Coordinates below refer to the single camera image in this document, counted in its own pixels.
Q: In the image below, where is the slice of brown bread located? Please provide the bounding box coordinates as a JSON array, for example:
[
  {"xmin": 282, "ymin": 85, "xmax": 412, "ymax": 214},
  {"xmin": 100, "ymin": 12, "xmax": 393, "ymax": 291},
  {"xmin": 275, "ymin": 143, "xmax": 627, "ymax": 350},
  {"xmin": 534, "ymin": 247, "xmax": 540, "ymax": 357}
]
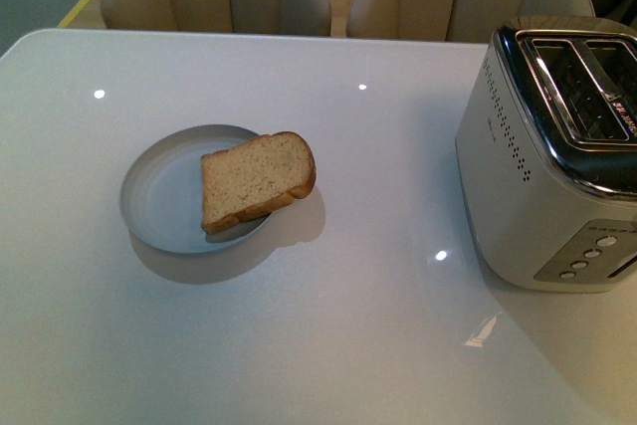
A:
[{"xmin": 200, "ymin": 131, "xmax": 317, "ymax": 235}]

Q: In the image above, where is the grey round plate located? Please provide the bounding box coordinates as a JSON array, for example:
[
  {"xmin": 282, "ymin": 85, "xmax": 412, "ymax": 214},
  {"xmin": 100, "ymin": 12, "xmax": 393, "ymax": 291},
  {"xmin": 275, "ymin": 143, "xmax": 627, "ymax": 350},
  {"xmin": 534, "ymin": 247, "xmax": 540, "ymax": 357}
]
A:
[{"xmin": 118, "ymin": 124, "xmax": 283, "ymax": 254}]

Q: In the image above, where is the silver two-slot toaster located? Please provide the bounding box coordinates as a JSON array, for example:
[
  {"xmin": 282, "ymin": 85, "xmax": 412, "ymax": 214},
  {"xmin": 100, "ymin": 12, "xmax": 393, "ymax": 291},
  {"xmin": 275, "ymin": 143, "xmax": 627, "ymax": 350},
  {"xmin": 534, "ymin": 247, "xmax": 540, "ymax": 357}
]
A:
[{"xmin": 455, "ymin": 16, "xmax": 636, "ymax": 293}]

